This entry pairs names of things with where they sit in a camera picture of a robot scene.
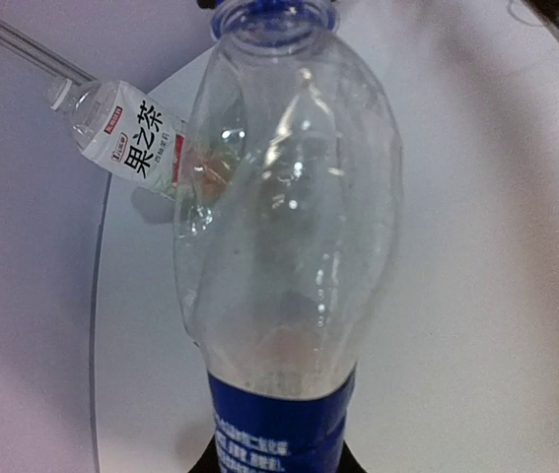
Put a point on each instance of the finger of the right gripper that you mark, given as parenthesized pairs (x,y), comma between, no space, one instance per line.
(207,4)

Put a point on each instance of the clear tea bottle white label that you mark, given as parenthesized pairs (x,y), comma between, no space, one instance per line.
(125,132)

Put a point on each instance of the blue pepsi bottle cap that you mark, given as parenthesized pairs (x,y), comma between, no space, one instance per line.
(273,6)

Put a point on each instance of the right wall metal post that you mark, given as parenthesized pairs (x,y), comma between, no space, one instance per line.
(41,56)

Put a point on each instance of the clear pepsi bottle blue label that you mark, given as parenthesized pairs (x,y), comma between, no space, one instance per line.
(278,278)

